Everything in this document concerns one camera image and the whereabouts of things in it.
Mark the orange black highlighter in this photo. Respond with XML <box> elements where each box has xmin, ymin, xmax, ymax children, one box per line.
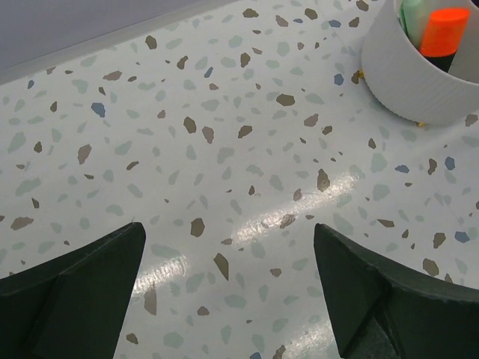
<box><xmin>419</xmin><ymin>7</ymin><xmax>471</xmax><ymax>73</ymax></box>

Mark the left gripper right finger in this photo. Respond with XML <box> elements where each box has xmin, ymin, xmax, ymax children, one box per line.
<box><xmin>314</xmin><ymin>224</ymin><xmax>478</xmax><ymax>358</ymax></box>

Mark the round beige divided organizer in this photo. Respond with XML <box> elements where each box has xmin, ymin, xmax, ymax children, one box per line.
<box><xmin>361</xmin><ymin>1</ymin><xmax>478</xmax><ymax>125</ymax></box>

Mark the green pen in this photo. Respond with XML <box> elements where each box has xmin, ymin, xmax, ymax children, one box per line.
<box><xmin>399</xmin><ymin>0</ymin><xmax>430</xmax><ymax>49</ymax></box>

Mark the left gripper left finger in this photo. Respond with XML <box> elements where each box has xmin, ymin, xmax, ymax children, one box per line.
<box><xmin>1</xmin><ymin>222</ymin><xmax>146</xmax><ymax>358</ymax></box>

